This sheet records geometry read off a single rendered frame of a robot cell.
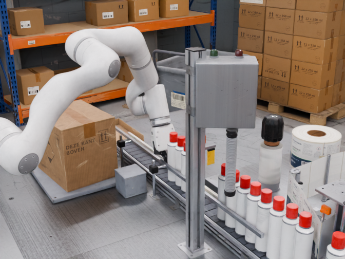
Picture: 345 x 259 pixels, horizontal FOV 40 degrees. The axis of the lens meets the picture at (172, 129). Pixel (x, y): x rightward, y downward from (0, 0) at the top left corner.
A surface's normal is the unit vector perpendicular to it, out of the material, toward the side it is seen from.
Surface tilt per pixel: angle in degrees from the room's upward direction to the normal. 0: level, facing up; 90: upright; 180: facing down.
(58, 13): 90
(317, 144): 90
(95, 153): 90
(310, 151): 90
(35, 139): 73
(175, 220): 0
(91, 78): 115
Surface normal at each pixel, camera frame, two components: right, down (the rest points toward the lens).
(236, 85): -0.07, 0.36
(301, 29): -0.76, 0.26
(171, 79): -0.56, 0.37
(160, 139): 0.41, -0.02
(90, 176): 0.61, 0.29
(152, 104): -0.27, 0.14
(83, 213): -0.01, -0.93
